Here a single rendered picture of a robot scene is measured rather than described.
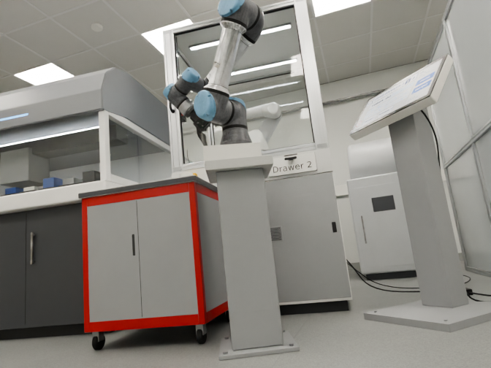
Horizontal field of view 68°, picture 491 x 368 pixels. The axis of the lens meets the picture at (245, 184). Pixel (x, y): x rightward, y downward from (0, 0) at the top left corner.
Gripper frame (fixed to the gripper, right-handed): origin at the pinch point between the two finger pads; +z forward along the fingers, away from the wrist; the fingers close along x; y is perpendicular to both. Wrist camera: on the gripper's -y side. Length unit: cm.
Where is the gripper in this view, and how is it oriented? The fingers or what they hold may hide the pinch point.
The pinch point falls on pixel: (220, 140)
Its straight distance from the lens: 179.0
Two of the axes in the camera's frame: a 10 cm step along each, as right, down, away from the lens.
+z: 7.1, 7.0, 0.2
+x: 7.0, -7.1, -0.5
